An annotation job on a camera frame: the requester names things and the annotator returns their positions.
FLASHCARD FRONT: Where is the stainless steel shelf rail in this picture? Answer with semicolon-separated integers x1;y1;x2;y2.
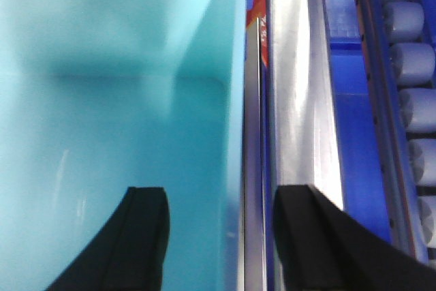
267;0;343;290

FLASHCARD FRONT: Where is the red snack package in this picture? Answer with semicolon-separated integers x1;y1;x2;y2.
246;0;269;67

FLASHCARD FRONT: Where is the light teal plastic bin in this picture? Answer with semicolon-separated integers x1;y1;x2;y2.
1;0;246;290

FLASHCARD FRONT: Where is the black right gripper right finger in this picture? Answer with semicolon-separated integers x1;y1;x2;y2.
273;185;435;290

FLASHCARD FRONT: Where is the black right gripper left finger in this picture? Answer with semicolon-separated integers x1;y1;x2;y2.
48;187;170;290

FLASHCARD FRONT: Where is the blue crate below with packages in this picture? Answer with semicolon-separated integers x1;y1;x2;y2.
245;0;396;291

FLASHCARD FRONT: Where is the white roller conveyor track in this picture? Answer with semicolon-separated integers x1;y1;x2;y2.
355;0;435;267

